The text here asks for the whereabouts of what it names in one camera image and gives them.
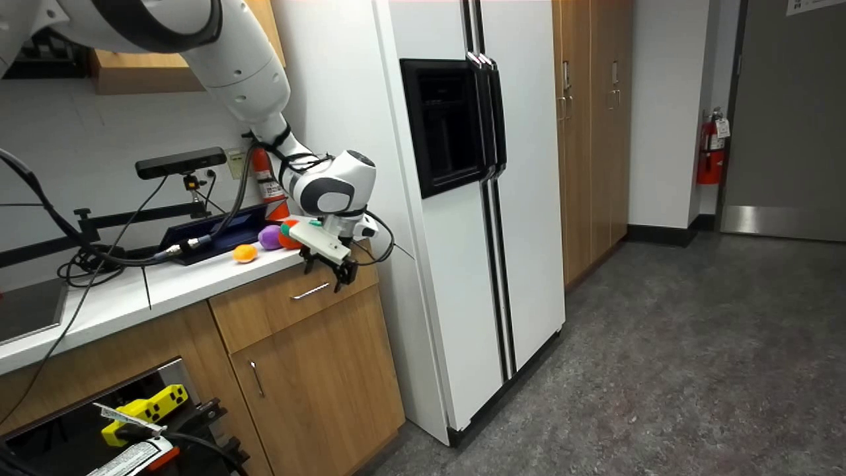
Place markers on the white refrigerator black dispenser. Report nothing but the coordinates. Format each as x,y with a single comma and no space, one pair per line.
452,101

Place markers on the grey metal door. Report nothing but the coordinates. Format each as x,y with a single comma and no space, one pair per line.
786,170

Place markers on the wooden left cabinet front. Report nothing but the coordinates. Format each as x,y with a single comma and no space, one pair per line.
89,371

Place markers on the black camera mount rail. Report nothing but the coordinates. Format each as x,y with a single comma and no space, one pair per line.
86,237

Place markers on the black stereo camera bar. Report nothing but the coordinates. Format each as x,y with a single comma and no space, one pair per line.
178,162

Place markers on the yellow black power tool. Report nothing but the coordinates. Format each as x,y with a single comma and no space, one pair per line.
147,409

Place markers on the red fire extinguisher on wall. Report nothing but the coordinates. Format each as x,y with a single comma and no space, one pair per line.
716,137

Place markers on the yellow plush ball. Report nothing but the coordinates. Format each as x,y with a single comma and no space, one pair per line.
244,253

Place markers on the orange plush toy green patch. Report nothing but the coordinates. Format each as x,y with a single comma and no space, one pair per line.
287,239

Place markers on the purple plush ball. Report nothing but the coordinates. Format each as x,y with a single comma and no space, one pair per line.
270,237

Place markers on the wooden drawer with metal handle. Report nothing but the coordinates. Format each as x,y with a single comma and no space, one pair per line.
279,304

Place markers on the tall wooden pantry cabinets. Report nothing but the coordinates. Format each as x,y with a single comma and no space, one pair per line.
594,89

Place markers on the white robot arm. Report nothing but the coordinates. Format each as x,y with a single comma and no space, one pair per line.
237,64

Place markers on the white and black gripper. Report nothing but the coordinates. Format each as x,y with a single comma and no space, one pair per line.
332,239

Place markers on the wooden lower cabinet door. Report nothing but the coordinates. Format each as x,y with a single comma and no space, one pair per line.
323,395

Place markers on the red extinguisher behind arm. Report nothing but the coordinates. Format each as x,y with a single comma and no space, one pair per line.
269,187

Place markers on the wooden upper wall cabinet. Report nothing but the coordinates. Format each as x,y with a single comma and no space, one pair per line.
166,74

